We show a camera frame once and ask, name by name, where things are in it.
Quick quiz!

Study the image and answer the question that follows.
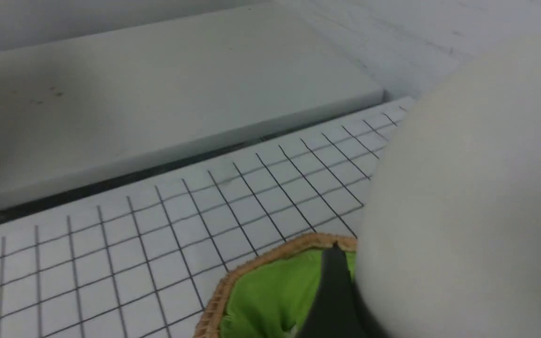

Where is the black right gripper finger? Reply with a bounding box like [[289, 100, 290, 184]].
[[295, 244, 388, 338]]

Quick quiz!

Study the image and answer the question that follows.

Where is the white toy radish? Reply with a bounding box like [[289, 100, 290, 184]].
[[355, 35, 541, 338]]

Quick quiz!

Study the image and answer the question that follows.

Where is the woven rattan basket green lining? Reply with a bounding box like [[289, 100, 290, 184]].
[[193, 233, 357, 338]]

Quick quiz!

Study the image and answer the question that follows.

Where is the white grid tablecloth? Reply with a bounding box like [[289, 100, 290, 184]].
[[0, 98, 415, 338]]

